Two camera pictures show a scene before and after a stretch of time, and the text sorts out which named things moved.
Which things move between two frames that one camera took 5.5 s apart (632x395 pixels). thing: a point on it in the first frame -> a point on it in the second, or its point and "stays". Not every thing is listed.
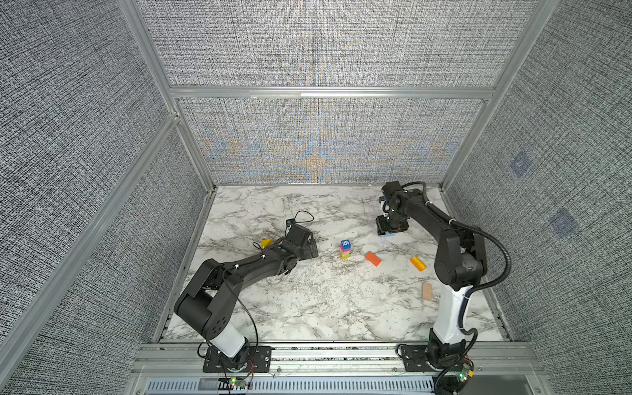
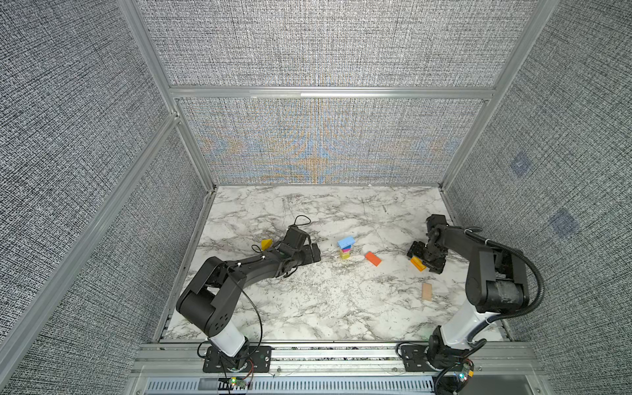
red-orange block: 373,258 stays
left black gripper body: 306,253 stays
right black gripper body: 390,223 -> 431,257
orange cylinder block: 418,263 stays
